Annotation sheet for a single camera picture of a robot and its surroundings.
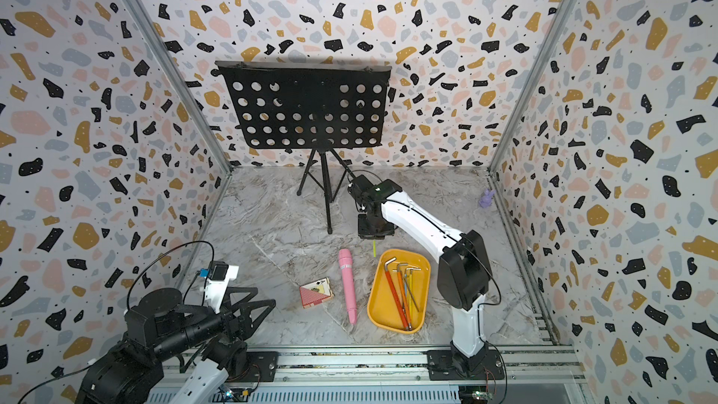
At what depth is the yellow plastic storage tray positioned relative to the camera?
0.80m

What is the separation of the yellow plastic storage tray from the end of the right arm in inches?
6.6

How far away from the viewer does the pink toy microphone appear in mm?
832

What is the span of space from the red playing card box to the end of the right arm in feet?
0.76

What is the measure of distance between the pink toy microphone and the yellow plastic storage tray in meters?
0.06

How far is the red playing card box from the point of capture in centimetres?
85

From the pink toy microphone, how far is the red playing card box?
5 cm

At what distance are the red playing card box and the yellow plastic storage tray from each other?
14cm

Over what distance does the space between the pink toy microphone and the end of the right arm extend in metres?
0.19

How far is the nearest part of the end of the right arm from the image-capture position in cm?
62
